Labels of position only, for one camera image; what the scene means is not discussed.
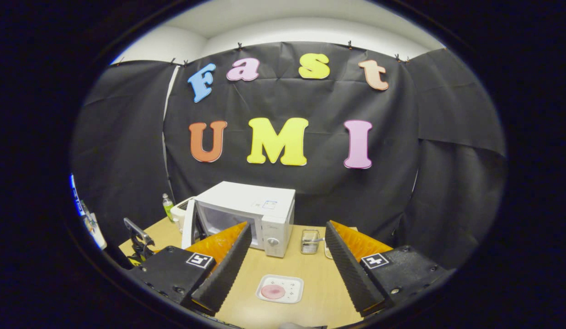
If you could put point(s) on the white toaster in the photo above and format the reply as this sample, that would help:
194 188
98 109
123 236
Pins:
178 212

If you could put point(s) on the white microwave oven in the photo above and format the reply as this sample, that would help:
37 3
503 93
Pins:
246 196

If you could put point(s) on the white paper sheets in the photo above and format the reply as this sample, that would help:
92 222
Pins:
96 235

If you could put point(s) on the black backdrop cloth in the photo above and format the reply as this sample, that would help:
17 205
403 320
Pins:
287 100

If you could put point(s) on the pink round meat slice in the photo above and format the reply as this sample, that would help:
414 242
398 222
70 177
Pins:
272 292

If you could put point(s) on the green label drink bottle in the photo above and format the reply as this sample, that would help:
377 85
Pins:
167 210

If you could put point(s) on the white square plate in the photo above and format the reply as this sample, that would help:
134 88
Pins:
289 290

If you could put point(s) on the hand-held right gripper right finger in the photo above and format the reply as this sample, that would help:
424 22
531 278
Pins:
351 274

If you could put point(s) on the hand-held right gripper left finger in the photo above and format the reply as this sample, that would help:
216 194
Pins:
228 274

